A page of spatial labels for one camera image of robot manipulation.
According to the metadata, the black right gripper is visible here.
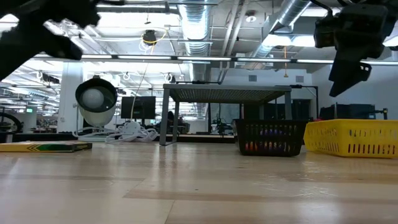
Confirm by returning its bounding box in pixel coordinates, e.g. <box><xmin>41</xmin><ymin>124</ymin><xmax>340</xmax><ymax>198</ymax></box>
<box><xmin>328</xmin><ymin>3</ymin><xmax>389</xmax><ymax>98</ymax></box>

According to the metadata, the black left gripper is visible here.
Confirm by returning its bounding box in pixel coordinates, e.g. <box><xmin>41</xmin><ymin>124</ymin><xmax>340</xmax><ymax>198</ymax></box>
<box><xmin>0</xmin><ymin>0</ymin><xmax>102</xmax><ymax>81</ymax></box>

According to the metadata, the yellow plastic basket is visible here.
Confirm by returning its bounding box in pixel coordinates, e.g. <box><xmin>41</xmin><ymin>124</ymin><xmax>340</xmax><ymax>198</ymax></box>
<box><xmin>302</xmin><ymin>118</ymin><xmax>398</xmax><ymax>159</ymax></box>

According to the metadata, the black plastic basket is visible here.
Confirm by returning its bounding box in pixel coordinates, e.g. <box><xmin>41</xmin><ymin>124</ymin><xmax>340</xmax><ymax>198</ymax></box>
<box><xmin>231</xmin><ymin>118</ymin><xmax>309</xmax><ymax>157</ymax></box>

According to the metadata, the yellow crayon box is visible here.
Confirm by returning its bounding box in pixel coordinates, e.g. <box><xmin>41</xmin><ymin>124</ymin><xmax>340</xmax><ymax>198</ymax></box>
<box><xmin>0</xmin><ymin>141</ymin><xmax>93</xmax><ymax>153</ymax></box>

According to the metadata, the red coil wristband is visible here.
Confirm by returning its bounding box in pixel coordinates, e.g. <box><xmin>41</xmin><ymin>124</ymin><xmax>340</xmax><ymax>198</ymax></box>
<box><xmin>244</xmin><ymin>142</ymin><xmax>271</xmax><ymax>152</ymax></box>

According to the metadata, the white desk lamp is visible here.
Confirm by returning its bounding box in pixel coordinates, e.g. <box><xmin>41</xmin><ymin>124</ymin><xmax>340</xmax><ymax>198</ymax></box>
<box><xmin>73</xmin><ymin>75</ymin><xmax>119</xmax><ymax>142</ymax></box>

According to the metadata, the black background equipment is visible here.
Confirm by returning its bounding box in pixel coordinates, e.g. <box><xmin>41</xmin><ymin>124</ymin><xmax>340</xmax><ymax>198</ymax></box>
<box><xmin>319</xmin><ymin>103</ymin><xmax>389</xmax><ymax>121</ymax></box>

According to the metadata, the white pillar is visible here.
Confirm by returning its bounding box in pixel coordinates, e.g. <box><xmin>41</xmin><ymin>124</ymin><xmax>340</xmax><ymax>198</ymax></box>
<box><xmin>57</xmin><ymin>62</ymin><xmax>85</xmax><ymax>133</ymax></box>

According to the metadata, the black ceiling device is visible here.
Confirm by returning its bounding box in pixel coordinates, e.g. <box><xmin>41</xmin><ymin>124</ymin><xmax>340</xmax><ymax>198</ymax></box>
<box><xmin>142</xmin><ymin>29</ymin><xmax>158</xmax><ymax>47</ymax></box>

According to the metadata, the black background monitor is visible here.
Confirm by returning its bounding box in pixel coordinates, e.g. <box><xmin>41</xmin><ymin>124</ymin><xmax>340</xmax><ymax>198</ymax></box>
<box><xmin>120</xmin><ymin>95</ymin><xmax>157</xmax><ymax>120</ymax></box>

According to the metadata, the black background wheel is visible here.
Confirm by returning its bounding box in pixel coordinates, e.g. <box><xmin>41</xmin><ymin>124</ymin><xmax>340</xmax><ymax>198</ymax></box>
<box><xmin>0</xmin><ymin>111</ymin><xmax>23</xmax><ymax>133</ymax></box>

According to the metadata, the grey perforated metal riser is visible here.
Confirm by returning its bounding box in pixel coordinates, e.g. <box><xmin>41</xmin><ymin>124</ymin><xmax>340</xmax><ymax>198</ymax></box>
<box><xmin>159</xmin><ymin>83</ymin><xmax>294</xmax><ymax>149</ymax></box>

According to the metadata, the person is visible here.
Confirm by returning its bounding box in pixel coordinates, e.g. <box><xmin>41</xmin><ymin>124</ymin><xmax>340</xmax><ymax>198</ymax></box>
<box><xmin>166</xmin><ymin>110</ymin><xmax>187</xmax><ymax>134</ymax></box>

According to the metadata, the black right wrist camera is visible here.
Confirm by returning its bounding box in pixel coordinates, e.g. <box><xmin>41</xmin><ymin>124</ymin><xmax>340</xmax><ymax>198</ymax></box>
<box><xmin>313</xmin><ymin>15</ymin><xmax>338</xmax><ymax>49</ymax></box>

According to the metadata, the yellow hanging cord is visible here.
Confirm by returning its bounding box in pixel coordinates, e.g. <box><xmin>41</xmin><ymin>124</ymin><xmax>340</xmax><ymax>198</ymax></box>
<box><xmin>282</xmin><ymin>45</ymin><xmax>289</xmax><ymax>78</ymax></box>

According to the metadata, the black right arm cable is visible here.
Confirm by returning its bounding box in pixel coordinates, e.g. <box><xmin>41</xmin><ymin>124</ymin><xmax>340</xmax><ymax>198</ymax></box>
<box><xmin>310</xmin><ymin>0</ymin><xmax>331</xmax><ymax>18</ymax></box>

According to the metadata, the silver ventilation duct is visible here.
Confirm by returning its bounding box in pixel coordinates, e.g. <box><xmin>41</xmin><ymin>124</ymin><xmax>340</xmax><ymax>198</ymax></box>
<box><xmin>177</xmin><ymin>0</ymin><xmax>213</xmax><ymax>82</ymax></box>
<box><xmin>247</xmin><ymin>0</ymin><xmax>312</xmax><ymax>63</ymax></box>

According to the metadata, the black aluminium table frame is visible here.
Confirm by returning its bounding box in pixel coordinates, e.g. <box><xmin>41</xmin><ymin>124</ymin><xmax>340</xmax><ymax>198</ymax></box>
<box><xmin>0</xmin><ymin>132</ymin><xmax>236</xmax><ymax>144</ymax></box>

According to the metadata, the white lamp power cable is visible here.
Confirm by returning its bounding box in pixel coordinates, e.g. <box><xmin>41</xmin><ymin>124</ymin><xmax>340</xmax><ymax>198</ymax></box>
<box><xmin>104</xmin><ymin>121</ymin><xmax>159</xmax><ymax>144</ymax></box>

